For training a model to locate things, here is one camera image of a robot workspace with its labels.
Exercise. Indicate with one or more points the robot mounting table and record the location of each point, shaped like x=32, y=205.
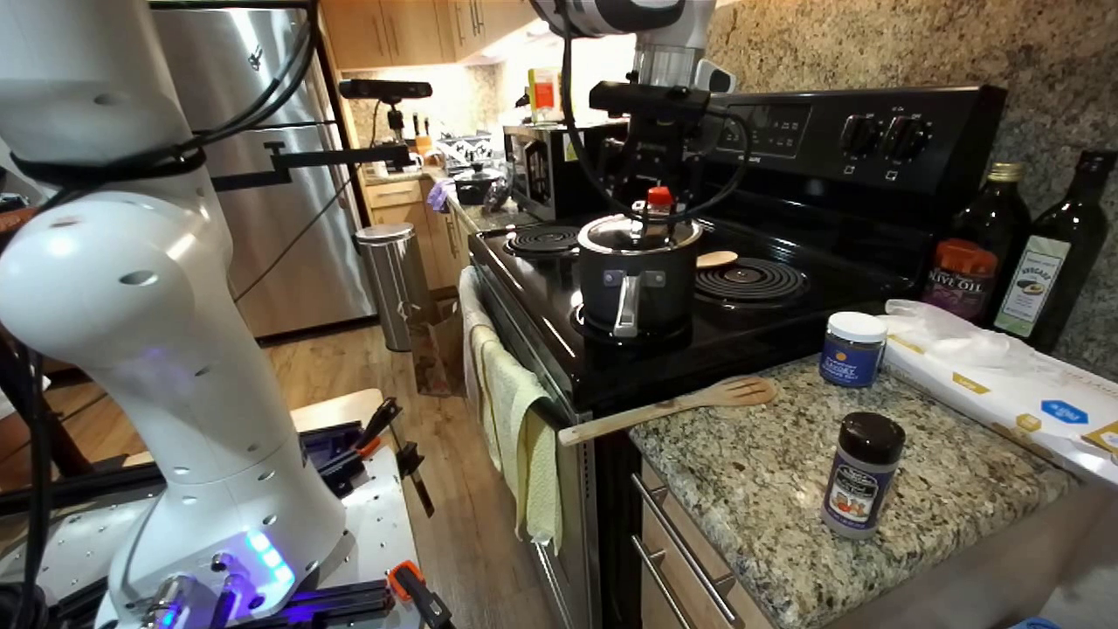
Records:
x=373, y=526

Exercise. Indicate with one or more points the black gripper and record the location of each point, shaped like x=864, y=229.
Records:
x=657, y=143

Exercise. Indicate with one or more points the glass pot lid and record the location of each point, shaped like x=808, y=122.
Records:
x=633, y=233

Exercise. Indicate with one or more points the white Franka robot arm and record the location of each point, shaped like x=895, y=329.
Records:
x=140, y=303

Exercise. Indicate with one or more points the dark bottle with white label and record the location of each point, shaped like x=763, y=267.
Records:
x=1051, y=267

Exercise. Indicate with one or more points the black electric stove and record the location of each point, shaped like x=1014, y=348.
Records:
x=650, y=355

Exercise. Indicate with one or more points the blue jar with white lid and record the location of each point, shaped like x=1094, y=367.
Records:
x=854, y=352

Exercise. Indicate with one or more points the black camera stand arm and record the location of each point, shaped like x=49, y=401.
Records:
x=327, y=158

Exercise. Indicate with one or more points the black toaster oven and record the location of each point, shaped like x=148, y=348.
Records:
x=565, y=170

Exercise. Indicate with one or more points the orange container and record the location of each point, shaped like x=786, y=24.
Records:
x=543, y=93

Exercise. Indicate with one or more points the spice jar with black lid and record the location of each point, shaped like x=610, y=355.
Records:
x=864, y=476

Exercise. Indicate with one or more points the white plastic bag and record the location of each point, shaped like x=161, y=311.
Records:
x=999, y=378

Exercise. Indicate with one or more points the black stereo camera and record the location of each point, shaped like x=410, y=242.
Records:
x=384, y=88

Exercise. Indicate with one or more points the black clamp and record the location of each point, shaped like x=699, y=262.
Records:
x=415, y=473

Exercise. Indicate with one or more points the small round wooden disc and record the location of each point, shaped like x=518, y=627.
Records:
x=719, y=258

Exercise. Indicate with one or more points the stainless steel refrigerator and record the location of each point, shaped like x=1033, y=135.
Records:
x=291, y=244

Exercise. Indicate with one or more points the wooden drawer cabinet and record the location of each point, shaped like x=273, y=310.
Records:
x=684, y=571

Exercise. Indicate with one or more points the dark bottle with orange label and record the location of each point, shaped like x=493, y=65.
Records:
x=977, y=262

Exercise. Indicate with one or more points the pale yellow dish towel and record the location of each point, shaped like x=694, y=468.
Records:
x=511, y=420

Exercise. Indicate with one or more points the wooden upper cabinets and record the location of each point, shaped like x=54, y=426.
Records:
x=396, y=28

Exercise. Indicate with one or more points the steel trash can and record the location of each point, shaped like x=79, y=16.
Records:
x=388, y=285

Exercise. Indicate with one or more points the spice jar with red lid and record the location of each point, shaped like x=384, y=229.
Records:
x=657, y=199

